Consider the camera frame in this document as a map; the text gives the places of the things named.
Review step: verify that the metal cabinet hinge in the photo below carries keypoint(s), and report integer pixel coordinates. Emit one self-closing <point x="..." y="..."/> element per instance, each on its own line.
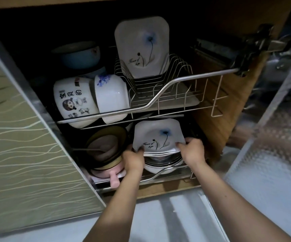
<point x="255" y="49"/>

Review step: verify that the white drip tray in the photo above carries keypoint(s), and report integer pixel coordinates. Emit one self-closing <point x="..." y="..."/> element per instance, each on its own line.
<point x="183" y="98"/>

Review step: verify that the person's right forearm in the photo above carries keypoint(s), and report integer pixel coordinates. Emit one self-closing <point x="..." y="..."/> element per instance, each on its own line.
<point x="238" y="205"/>

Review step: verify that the person's left forearm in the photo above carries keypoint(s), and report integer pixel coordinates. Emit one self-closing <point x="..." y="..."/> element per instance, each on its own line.
<point x="110" y="206"/>

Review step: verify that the dark olive-rimmed bowl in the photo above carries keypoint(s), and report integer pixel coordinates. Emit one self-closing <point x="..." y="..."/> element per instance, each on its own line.
<point x="107" y="146"/>

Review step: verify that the white blue-flower bowl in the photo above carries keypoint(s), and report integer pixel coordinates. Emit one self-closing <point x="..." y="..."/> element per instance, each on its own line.
<point x="110" y="95"/>

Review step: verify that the person's left fingers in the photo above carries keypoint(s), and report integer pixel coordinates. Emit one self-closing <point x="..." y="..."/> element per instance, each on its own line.
<point x="136" y="148"/>

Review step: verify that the person's right thumb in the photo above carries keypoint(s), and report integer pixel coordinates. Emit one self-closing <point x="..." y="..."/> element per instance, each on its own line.
<point x="179" y="145"/>

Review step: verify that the white cartoon-print bowl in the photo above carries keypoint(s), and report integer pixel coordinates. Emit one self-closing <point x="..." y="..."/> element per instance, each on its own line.
<point x="72" y="102"/>

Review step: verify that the person's right hand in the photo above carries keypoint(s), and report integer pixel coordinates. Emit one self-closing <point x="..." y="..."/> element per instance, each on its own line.
<point x="192" y="152"/>

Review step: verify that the wooden cabinet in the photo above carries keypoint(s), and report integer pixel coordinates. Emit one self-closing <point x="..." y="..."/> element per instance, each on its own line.
<point x="226" y="80"/>

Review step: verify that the blue enamel pot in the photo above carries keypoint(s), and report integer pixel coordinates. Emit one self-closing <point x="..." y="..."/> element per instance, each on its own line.
<point x="78" y="56"/>

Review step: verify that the stack of plates and bowls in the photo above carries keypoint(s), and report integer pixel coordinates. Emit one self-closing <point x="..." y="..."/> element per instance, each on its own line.
<point x="161" y="162"/>

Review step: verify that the green wavy-line cabinet door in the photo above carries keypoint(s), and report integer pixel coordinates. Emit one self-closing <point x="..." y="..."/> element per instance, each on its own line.
<point x="27" y="138"/>

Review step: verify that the textured glass cabinet door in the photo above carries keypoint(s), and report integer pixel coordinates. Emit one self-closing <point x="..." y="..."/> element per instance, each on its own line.
<point x="269" y="138"/>

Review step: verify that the white square flower-print plate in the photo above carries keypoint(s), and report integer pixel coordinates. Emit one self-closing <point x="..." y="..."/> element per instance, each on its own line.
<point x="143" y="47"/>
<point x="158" y="137"/>

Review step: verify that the person's left hand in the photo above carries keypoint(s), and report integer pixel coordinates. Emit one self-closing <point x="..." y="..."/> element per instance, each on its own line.
<point x="132" y="160"/>

